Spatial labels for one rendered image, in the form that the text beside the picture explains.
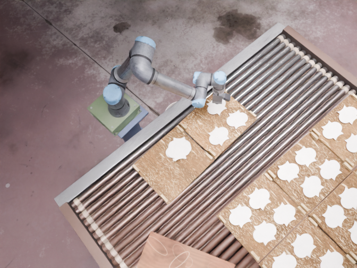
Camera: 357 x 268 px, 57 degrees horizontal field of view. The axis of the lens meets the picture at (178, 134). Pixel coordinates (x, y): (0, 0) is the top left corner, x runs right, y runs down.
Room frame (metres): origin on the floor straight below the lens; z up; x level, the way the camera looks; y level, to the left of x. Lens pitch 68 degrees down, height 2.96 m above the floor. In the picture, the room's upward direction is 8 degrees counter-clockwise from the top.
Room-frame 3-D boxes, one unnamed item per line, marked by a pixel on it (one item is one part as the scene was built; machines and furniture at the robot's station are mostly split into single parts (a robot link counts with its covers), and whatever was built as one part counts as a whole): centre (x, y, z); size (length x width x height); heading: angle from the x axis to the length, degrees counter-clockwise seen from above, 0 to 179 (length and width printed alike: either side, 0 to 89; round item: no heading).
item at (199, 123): (0.89, -0.28, 0.93); 0.41 x 0.35 x 0.02; 127
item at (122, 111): (1.08, 0.38, 1.01); 0.15 x 0.15 x 0.10
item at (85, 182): (1.05, -0.04, 0.89); 2.08 x 0.09 x 0.06; 123
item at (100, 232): (0.79, -0.22, 0.90); 1.95 x 0.05 x 0.05; 123
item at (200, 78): (1.01, -0.18, 1.28); 0.11 x 0.11 x 0.08; 72
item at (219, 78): (1.00, -0.28, 1.28); 0.09 x 0.08 x 0.11; 72
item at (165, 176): (0.64, 0.06, 0.93); 0.41 x 0.35 x 0.02; 126
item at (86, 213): (0.91, -0.14, 0.90); 1.95 x 0.05 x 0.05; 123
